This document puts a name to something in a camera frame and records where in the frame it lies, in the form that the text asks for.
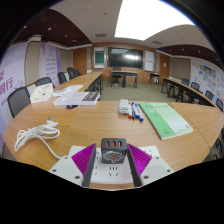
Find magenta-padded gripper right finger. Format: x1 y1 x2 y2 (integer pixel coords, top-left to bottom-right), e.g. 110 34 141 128
126 143 175 188

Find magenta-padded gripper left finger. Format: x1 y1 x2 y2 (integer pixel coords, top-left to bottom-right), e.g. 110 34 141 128
49 143 98 188

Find black charger block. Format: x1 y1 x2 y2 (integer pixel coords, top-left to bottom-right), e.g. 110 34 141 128
100 137 128 165

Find green and white booklet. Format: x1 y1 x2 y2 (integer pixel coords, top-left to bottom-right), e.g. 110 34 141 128
138 101 194 141

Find red whiteboard marker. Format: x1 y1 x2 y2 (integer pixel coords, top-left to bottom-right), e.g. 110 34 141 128
127 101 134 120

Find thick white book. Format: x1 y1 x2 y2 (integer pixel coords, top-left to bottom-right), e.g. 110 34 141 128
52 91 101 107

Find white paper sheets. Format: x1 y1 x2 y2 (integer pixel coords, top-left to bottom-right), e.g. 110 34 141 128
51 84 84 98

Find white cardboard box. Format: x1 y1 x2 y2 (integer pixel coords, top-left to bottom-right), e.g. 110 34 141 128
29 82 54 104

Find long wooden table row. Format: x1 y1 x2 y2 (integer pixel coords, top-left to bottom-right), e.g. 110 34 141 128
161 77 218 109

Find small wooden side table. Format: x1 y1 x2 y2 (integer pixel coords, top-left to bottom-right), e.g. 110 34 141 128
148 72 160 85

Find black desk chair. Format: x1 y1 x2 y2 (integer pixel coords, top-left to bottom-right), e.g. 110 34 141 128
111 66 123 85

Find row of black office chairs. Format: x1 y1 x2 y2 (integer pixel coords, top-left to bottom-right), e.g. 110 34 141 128
56 66 82 85

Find black mesh office chair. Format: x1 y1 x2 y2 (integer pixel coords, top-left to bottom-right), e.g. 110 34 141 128
34 76 56 88
7 86 32 119

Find wooden desk with black legs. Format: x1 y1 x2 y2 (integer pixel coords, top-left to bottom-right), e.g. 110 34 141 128
110 70 139 89

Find group of black chairs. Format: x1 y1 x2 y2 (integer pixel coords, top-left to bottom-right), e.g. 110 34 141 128
179 77 224 161

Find orange wooden door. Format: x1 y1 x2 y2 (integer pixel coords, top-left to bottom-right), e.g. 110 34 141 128
158 53 171 84
73 48 88 75

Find bright ceiling light panel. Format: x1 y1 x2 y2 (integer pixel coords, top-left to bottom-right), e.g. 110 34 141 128
114 0 196 42

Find white coiled power cable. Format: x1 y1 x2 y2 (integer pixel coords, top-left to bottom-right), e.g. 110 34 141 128
13 115 73 160

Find white wall board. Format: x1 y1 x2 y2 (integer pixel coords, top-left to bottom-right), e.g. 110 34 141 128
144 50 156 72

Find narrow purple wall banner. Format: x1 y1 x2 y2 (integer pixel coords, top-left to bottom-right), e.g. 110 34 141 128
39 42 63 88

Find large black wall screen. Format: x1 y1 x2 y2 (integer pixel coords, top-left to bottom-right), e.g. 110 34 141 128
107 46 144 70

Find green framed wall board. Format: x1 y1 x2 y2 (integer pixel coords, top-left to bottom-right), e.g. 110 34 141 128
93 46 106 70

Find colourful wall poster display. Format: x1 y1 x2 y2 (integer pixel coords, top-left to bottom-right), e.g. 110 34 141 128
191 59 224 104

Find large purple wall banner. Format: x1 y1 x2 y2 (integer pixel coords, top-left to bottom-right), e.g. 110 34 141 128
0 41 29 154

